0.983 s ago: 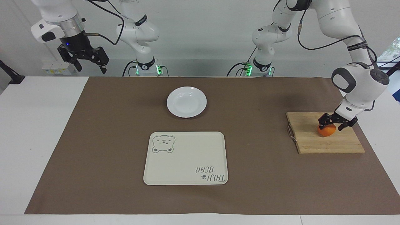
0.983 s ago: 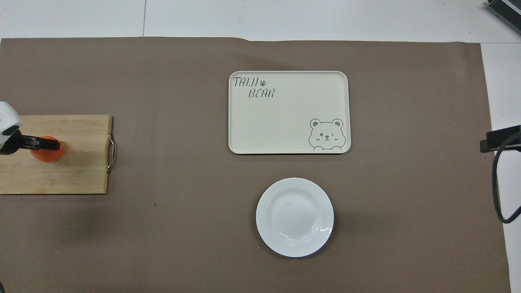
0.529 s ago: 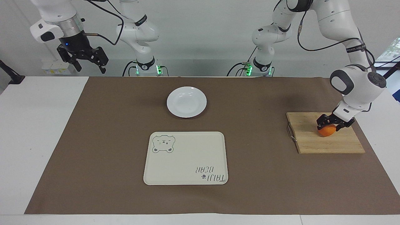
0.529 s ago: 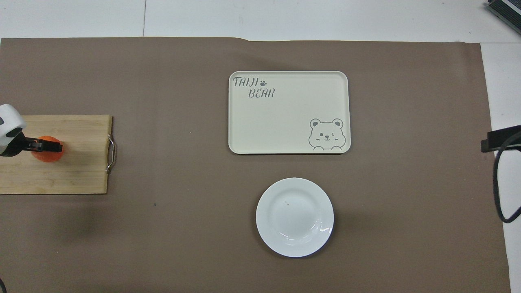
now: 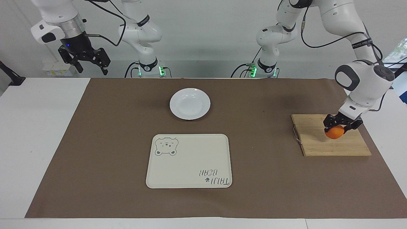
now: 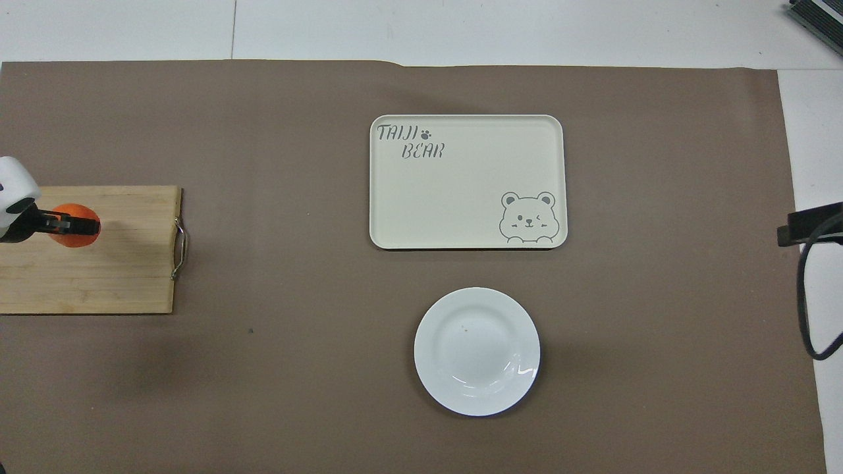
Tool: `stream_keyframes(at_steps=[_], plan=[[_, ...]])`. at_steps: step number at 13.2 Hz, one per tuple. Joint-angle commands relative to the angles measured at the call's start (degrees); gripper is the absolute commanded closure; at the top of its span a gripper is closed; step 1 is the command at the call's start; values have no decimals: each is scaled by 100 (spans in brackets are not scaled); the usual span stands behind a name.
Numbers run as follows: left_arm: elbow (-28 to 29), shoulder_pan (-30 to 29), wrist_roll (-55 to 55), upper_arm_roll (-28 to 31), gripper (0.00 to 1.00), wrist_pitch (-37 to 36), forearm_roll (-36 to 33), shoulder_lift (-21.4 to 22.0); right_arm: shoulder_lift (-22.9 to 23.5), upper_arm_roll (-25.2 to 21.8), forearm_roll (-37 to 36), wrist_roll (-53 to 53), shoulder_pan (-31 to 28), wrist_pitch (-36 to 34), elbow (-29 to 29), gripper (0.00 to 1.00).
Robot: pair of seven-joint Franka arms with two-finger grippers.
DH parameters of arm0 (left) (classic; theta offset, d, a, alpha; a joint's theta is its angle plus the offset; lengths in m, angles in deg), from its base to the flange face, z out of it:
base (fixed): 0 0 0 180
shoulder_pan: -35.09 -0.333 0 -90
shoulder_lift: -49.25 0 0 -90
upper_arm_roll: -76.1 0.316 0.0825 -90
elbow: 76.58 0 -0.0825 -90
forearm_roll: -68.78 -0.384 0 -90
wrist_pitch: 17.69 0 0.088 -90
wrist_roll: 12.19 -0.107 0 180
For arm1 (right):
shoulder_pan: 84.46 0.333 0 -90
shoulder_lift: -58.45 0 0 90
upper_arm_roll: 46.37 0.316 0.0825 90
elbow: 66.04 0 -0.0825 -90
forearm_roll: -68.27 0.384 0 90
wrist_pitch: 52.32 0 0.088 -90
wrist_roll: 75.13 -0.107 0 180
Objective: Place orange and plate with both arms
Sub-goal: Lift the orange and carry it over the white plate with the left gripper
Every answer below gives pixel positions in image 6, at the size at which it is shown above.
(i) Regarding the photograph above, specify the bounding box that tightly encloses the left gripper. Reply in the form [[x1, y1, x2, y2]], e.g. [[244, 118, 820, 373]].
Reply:
[[0, 207, 53, 245]]

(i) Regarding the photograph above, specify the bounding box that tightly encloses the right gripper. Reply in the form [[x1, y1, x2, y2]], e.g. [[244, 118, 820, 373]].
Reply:
[[777, 203, 843, 248]]

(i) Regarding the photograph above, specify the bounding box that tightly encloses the orange fruit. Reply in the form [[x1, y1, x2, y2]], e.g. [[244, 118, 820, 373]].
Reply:
[[50, 204, 101, 249]]

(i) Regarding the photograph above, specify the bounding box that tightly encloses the white round plate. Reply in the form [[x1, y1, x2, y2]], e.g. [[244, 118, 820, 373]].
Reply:
[[414, 287, 541, 417]]

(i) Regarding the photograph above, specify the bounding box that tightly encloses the wooden cutting board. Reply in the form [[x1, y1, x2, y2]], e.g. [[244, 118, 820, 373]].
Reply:
[[0, 186, 189, 315]]

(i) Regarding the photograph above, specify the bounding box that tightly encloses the cream tray with bear print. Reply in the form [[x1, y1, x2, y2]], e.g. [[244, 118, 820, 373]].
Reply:
[[369, 115, 568, 250]]

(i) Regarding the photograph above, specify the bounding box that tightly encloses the black cable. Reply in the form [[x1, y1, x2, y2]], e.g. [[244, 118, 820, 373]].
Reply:
[[796, 217, 843, 361]]

